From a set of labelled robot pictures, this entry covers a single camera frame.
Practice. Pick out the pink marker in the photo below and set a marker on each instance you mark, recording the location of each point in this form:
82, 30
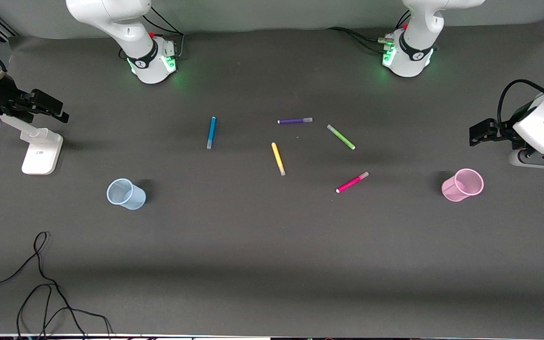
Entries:
351, 182

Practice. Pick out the blue marker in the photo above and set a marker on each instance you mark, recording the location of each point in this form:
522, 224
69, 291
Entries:
211, 132

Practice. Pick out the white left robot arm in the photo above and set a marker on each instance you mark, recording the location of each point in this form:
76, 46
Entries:
413, 52

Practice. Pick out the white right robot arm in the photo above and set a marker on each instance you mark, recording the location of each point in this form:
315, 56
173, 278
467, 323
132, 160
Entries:
135, 33

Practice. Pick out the white desk stand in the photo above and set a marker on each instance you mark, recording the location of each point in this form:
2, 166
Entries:
41, 151

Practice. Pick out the translucent pink plastic cup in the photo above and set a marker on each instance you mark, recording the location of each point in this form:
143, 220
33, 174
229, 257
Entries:
451, 191

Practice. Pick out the translucent blue plastic cup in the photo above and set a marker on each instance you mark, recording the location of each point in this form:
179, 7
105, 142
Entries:
135, 200

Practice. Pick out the green marker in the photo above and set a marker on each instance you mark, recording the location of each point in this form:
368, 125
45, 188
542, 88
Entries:
340, 137

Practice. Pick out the purple marker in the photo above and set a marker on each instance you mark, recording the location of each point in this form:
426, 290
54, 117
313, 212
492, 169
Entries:
293, 121

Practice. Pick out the yellow marker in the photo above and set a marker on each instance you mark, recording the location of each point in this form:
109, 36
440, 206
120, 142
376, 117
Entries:
277, 158

